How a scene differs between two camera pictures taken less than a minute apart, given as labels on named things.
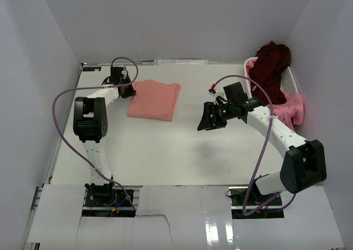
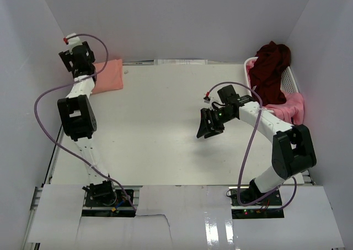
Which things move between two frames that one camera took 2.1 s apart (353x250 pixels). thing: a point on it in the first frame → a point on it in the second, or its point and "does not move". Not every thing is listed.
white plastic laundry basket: (288, 81) does not move
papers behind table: (181, 62) does not move
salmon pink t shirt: (154, 99) → (111, 78)
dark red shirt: (266, 68) does not move
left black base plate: (102, 200) does not move
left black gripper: (130, 93) → (67, 57)
